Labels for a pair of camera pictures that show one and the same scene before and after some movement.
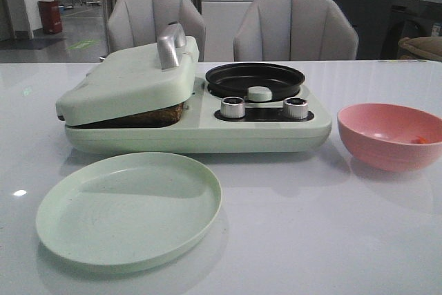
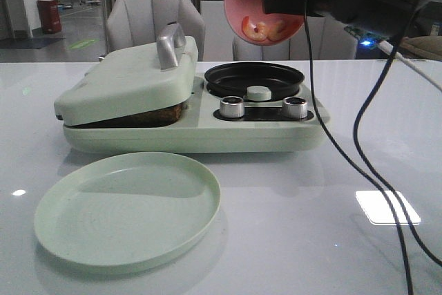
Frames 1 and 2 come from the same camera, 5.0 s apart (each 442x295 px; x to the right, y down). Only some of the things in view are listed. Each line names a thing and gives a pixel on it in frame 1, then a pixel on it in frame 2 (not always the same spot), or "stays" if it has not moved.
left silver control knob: [233, 107] stays
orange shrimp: [420, 140] → [256, 32]
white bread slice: [162, 118] stays
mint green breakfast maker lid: [135, 79] stays
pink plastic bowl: [389, 137] → [244, 12]
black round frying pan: [235, 79] stays
